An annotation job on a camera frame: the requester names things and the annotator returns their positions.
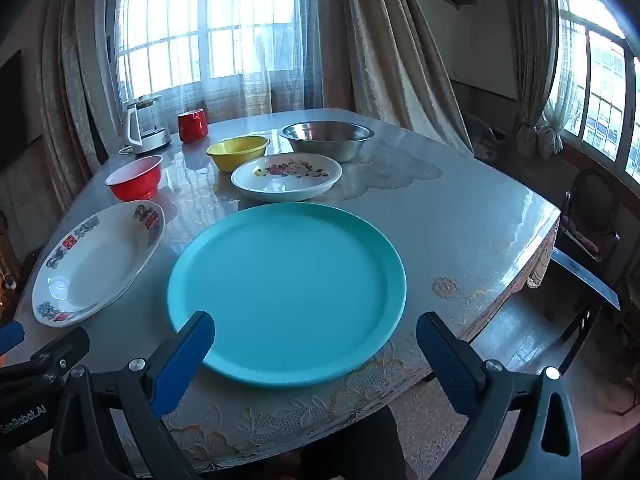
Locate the dark red seat cushion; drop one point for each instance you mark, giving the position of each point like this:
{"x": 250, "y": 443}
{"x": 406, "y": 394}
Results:
{"x": 580, "y": 235}

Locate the beige velvet curtain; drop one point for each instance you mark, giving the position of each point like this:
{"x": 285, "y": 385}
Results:
{"x": 75, "y": 85}
{"x": 390, "y": 60}

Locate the side grid window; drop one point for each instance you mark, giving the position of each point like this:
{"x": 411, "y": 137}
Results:
{"x": 600, "y": 60}

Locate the yellow bowl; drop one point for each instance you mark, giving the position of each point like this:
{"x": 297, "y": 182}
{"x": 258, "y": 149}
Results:
{"x": 235, "y": 160}

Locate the red bowl white inside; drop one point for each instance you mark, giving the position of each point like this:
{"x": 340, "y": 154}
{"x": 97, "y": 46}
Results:
{"x": 135, "y": 187}

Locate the white glass electric kettle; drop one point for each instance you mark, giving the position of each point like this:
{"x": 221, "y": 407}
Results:
{"x": 150, "y": 140}

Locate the teal round plate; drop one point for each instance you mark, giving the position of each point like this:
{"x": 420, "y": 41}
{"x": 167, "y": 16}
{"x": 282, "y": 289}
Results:
{"x": 285, "y": 285}

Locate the stainless steel bowl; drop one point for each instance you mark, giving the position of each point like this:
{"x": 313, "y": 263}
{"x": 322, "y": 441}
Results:
{"x": 325, "y": 147}

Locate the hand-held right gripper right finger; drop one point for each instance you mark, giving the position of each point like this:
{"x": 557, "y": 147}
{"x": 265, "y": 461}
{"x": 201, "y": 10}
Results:
{"x": 445, "y": 360}

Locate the red mug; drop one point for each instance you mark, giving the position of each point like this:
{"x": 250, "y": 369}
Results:
{"x": 192, "y": 127}

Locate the large grid window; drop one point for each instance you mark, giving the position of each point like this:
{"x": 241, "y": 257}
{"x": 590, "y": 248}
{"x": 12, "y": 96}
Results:
{"x": 200, "y": 20}

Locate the dark chair with grey seat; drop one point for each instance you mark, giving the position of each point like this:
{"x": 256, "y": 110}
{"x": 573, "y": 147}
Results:
{"x": 585, "y": 285}

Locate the sheer white curtain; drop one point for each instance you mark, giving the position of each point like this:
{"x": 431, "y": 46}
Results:
{"x": 260, "y": 90}

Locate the oval white plate red print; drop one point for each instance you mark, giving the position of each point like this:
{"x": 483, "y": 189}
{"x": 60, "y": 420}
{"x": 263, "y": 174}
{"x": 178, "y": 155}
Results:
{"x": 95, "y": 270}

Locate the tied beige curtain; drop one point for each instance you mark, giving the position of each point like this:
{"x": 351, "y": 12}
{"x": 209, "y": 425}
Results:
{"x": 537, "y": 60}

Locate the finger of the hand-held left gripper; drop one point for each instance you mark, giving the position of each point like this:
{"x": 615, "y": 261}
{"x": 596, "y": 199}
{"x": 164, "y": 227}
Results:
{"x": 65, "y": 347}
{"x": 10, "y": 337}

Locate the cloth bundle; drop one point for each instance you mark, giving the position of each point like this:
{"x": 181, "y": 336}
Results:
{"x": 482, "y": 137}

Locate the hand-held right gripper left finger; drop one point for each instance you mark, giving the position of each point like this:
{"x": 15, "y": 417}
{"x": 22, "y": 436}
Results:
{"x": 182, "y": 360}

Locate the dark round-back chair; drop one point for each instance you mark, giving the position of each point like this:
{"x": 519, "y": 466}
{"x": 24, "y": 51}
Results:
{"x": 607, "y": 195}

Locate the white floral plate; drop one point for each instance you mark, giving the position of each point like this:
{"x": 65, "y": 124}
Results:
{"x": 285, "y": 180}

